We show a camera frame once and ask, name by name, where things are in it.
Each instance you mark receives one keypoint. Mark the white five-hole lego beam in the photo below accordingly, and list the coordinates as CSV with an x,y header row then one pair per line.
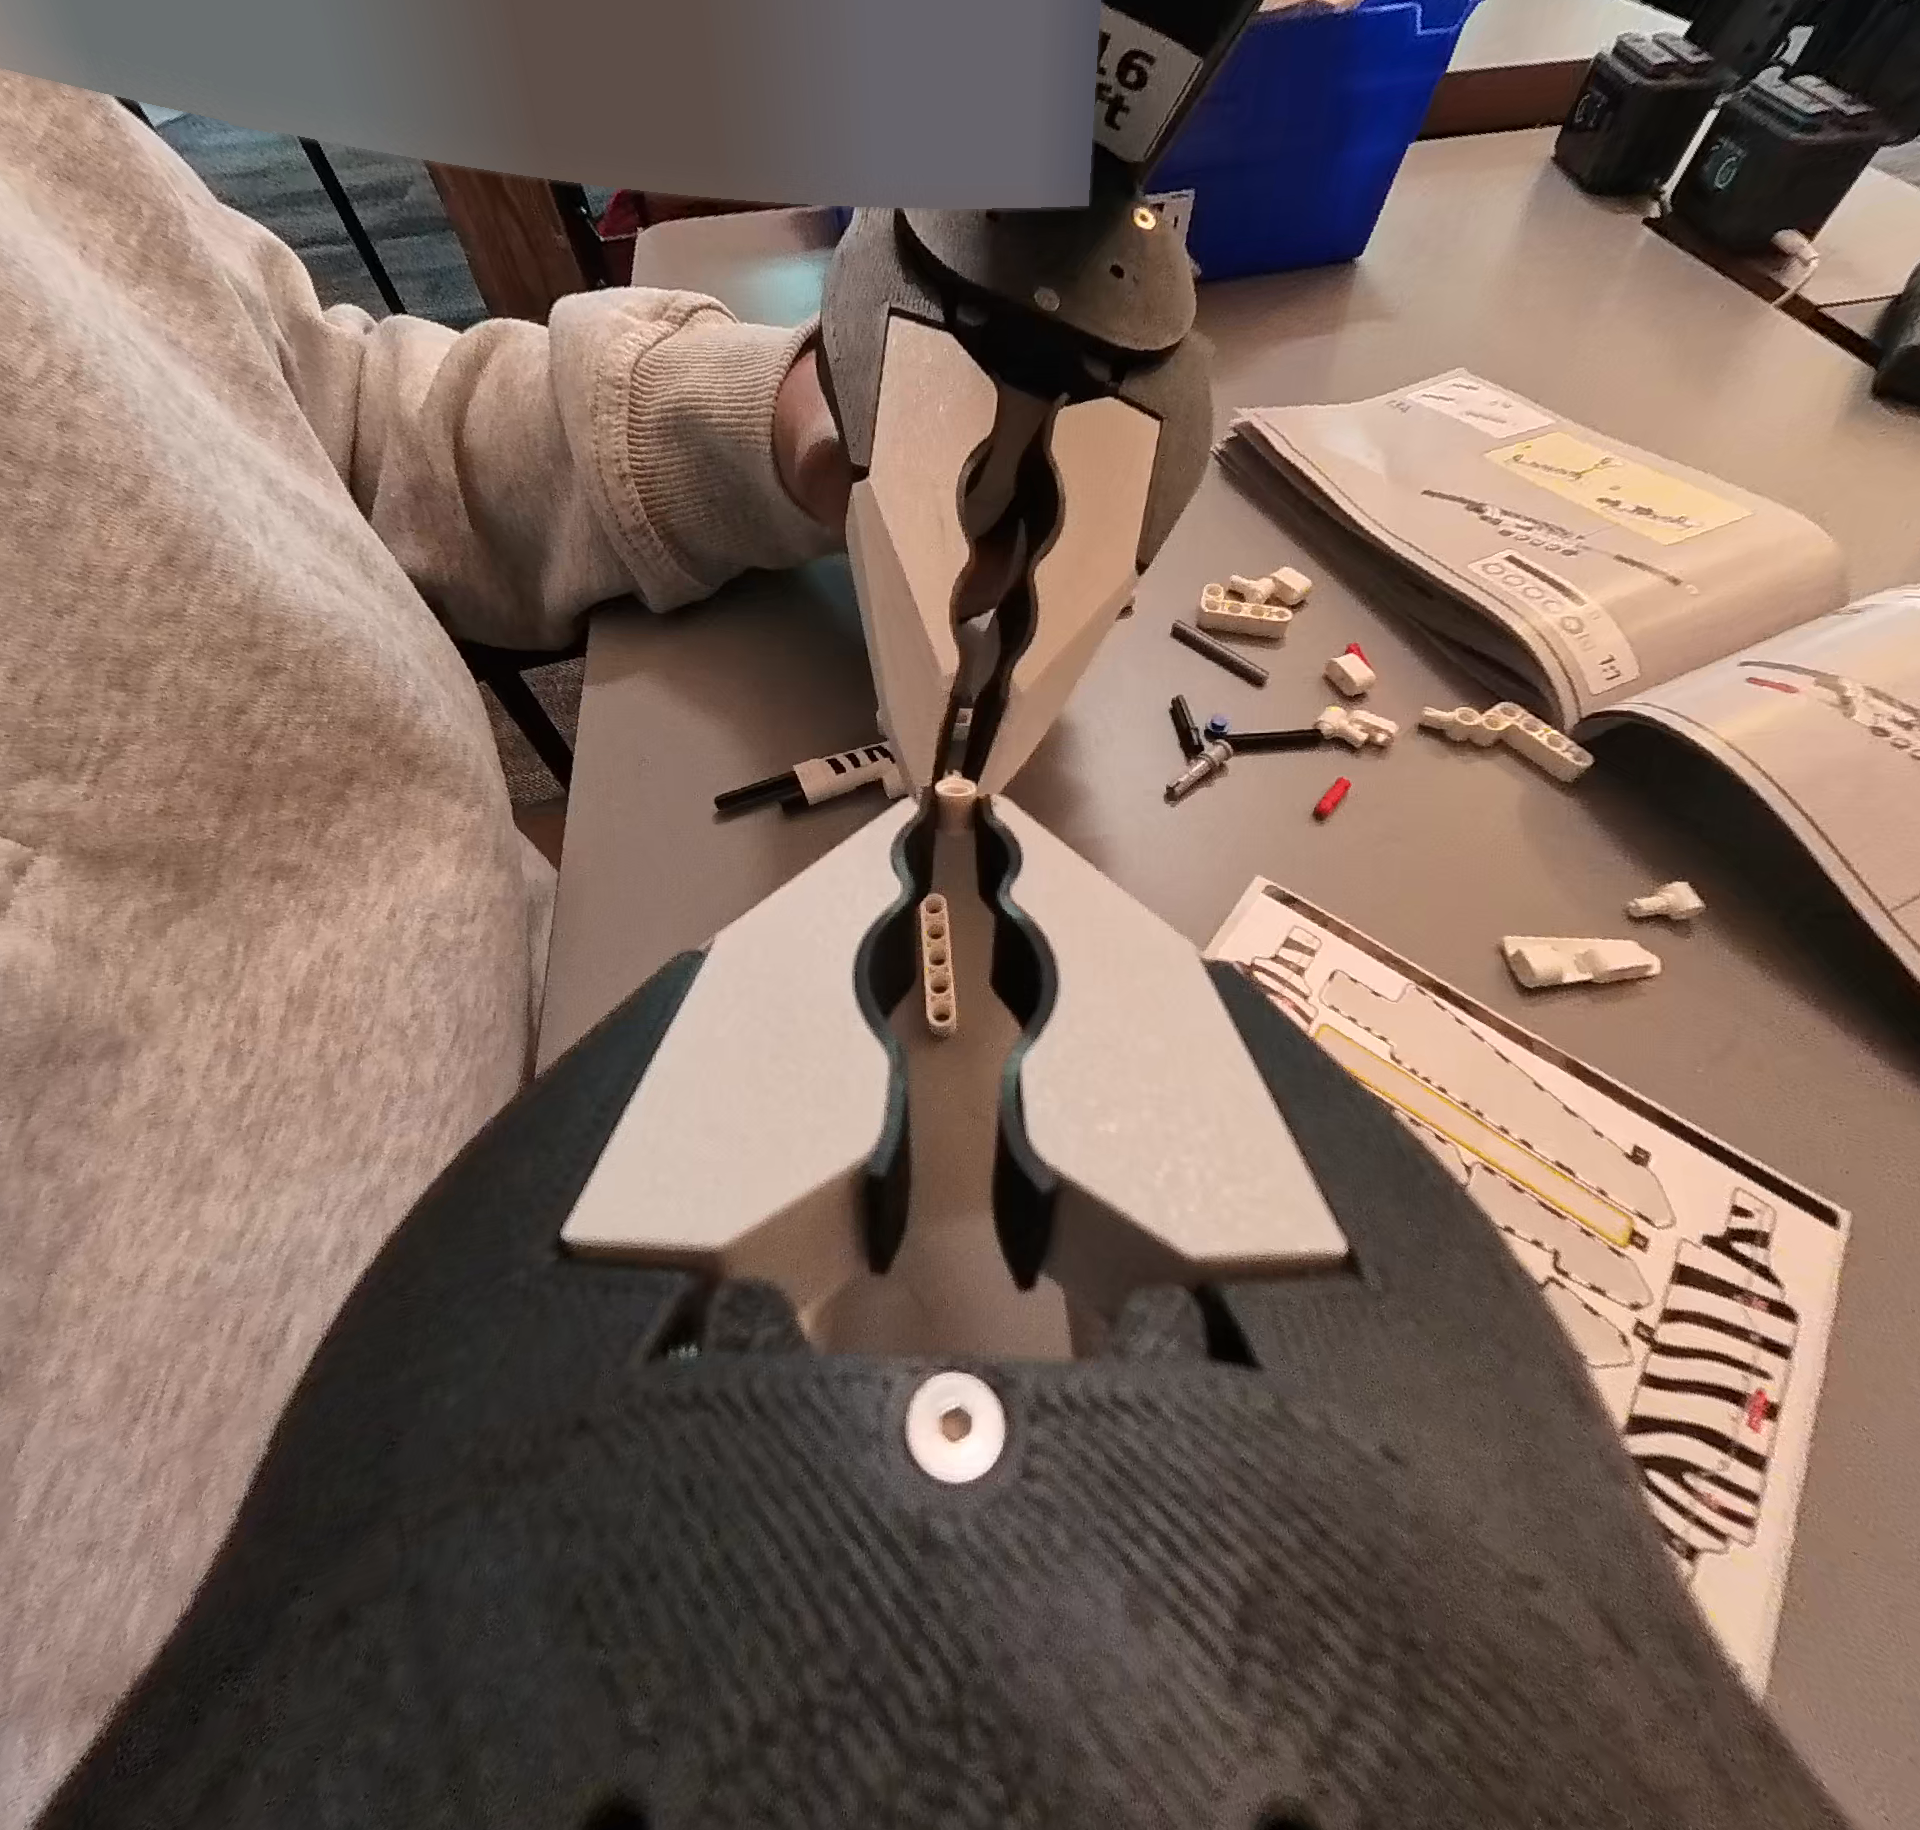
x,y
937,983

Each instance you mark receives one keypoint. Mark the blue plastic bin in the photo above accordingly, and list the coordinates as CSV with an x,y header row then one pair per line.
x,y
1322,136

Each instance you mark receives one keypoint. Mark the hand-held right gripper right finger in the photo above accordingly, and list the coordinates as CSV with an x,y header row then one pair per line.
x,y
1170,1111

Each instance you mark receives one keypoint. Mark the black axle with white connector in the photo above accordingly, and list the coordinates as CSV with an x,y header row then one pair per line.
x,y
1322,732

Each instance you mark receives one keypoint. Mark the dark grey lego axle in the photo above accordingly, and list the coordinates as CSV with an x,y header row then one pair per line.
x,y
1218,653

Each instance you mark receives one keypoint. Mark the red lego pin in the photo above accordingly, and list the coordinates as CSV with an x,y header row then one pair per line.
x,y
1331,799

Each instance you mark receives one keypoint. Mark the person's left forearm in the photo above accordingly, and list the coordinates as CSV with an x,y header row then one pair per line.
x,y
600,422

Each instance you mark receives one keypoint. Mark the white and red lego piece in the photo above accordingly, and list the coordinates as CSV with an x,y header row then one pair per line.
x,y
1352,671

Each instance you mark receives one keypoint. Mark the white short lego beam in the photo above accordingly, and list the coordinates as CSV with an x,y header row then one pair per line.
x,y
1245,617

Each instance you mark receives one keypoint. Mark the black axle with striped piece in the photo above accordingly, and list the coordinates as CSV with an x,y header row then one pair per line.
x,y
818,783

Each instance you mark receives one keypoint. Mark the person's grey sweatshirt torso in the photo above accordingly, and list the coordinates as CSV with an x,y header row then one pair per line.
x,y
195,886

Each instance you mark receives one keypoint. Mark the white bent lego beam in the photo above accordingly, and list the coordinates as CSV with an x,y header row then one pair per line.
x,y
1517,741

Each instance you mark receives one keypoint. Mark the white lego panel piece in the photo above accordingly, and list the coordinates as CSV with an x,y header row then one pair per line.
x,y
1582,962

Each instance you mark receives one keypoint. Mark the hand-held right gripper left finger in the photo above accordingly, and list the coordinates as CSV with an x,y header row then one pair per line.
x,y
720,1111

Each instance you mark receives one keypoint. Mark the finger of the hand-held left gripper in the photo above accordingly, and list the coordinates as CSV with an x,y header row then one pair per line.
x,y
915,511
1102,511

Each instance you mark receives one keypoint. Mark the black charger device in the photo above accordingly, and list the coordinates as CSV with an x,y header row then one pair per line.
x,y
1757,1
1900,352
1628,112
1777,152

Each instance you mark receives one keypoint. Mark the person's left hand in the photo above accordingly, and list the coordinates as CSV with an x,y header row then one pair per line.
x,y
812,443

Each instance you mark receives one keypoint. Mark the black lego pin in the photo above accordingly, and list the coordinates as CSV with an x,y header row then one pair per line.
x,y
1185,728

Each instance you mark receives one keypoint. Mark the tan lego pin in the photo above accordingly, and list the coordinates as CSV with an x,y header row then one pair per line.
x,y
957,799

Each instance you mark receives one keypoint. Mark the zebra striped sticker sheet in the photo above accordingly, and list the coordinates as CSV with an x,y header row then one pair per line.
x,y
1575,1172

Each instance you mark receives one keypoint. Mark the open lego instruction booklet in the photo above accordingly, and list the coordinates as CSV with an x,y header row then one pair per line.
x,y
1575,571

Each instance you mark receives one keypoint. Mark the grey lego pin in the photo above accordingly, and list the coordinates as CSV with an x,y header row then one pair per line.
x,y
1202,777

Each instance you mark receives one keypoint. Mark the small white lego connector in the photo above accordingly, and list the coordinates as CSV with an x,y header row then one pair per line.
x,y
1669,902

